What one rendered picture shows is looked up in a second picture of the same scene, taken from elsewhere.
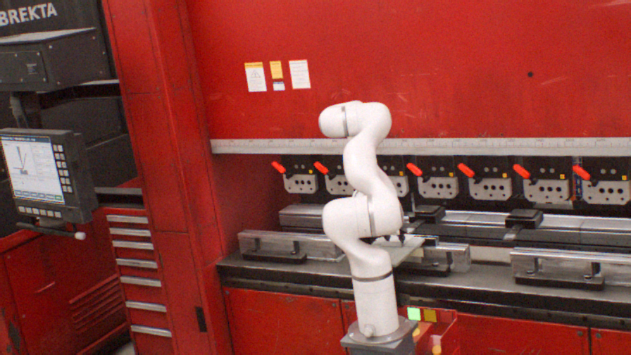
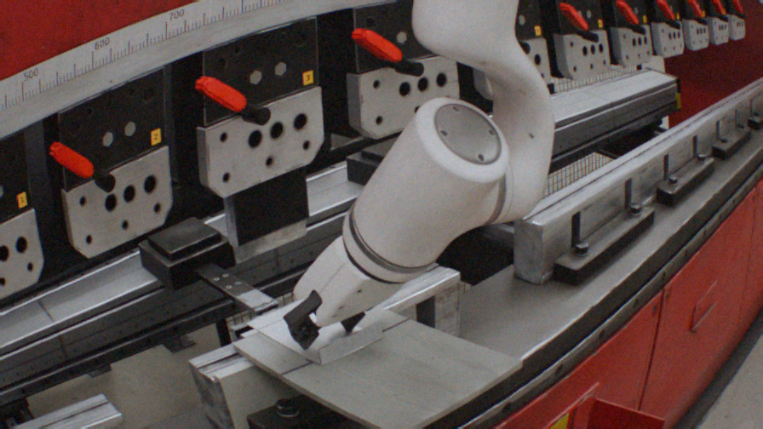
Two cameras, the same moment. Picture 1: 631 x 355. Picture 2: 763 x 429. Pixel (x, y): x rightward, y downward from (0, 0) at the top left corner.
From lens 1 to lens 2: 283 cm
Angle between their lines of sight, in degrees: 70
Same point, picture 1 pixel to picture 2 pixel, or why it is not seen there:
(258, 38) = not seen: outside the picture
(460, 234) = (266, 275)
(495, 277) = (526, 304)
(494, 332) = (565, 403)
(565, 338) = (642, 329)
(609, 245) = not seen: hidden behind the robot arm
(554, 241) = not seen: hidden behind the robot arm
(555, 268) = (593, 221)
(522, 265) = (556, 246)
